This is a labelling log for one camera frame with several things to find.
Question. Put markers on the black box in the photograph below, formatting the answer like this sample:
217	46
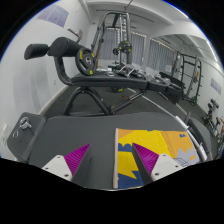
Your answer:
173	91

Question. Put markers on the black squat rack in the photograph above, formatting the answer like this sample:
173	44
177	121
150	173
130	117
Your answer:
196	76

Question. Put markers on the small brown wall plaque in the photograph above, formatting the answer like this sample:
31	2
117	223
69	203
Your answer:
80	34

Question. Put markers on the long ceiling light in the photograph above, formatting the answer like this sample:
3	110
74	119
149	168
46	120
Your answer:
212	50

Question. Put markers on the black dumbbell stand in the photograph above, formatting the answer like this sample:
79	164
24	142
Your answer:
212	115

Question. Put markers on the black weight plate yellow marks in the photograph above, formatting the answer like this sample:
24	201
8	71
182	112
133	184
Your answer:
85	61

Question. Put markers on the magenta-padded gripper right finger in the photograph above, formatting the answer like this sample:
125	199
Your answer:
146	156

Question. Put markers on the small purple wall poster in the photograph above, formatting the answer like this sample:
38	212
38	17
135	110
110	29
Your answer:
215	86

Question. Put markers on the grey window blinds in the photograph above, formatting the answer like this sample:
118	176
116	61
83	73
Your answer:
160	55

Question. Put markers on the black bench with roller pads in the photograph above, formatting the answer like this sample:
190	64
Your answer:
106	80

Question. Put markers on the white wall socket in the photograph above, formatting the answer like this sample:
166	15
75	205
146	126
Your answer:
4	131

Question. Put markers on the yellow orange blue printed towel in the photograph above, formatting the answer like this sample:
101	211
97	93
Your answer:
150	136

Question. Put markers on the group of grey dumbbells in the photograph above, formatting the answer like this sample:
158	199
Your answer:
156	79

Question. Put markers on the small black plate yellow marks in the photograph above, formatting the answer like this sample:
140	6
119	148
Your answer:
124	47

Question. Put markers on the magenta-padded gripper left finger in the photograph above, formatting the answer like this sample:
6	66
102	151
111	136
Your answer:
77	156

